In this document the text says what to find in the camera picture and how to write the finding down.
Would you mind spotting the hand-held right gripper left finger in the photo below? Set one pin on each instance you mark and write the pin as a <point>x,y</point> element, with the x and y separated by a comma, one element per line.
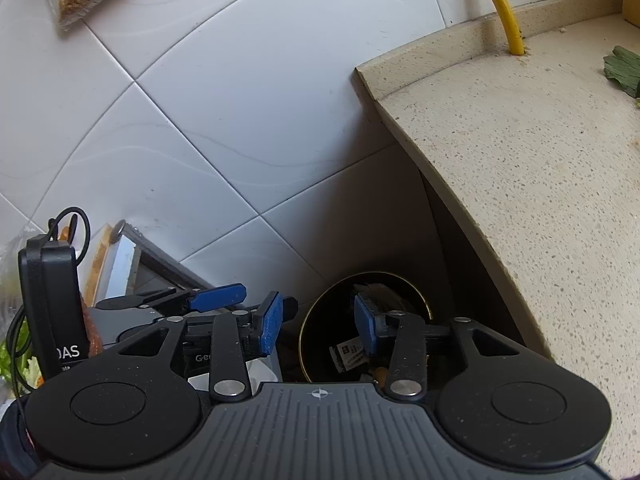
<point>267,325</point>

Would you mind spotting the clear bag vegetable scraps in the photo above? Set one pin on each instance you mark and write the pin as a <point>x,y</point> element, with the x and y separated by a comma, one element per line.
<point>7,360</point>

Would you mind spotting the yellow pipe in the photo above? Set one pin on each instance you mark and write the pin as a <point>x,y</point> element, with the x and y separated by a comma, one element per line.
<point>505,10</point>

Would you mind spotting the black packet white label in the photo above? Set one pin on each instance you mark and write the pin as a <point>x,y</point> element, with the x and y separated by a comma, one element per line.
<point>347,355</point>

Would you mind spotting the black round waste bin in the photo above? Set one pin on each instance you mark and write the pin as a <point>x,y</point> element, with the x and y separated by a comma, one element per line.
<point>320,340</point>

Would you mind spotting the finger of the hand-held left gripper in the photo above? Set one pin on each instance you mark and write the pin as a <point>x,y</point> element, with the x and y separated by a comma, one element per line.
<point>217,297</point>
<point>197,360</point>

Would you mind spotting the dark green leaf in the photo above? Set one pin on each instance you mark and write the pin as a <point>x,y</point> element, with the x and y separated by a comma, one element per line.
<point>625,72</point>

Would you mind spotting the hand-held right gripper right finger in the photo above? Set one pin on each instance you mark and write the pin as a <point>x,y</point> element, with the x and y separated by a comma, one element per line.
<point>365,327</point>

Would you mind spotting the white wood-edged panel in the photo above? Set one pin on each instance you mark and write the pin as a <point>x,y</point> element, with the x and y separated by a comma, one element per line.
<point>120,265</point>

